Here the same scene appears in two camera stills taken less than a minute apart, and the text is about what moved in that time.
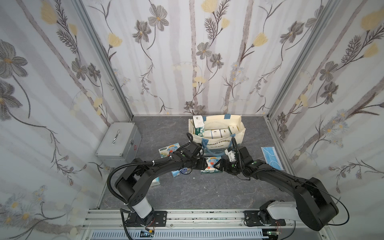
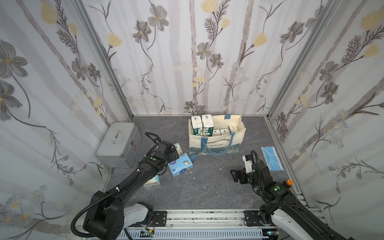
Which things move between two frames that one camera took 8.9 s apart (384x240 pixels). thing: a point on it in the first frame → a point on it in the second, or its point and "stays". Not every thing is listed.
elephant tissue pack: x=210 y=168 → x=207 y=125
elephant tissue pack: x=155 y=181 stays
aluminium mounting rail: x=114 y=219 stays
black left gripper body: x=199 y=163 → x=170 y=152
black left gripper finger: x=221 y=162 → x=235 y=174
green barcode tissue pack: x=199 y=125 stays
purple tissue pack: x=225 y=132 stays
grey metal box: x=119 y=145 stays
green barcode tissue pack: x=233 y=129 stays
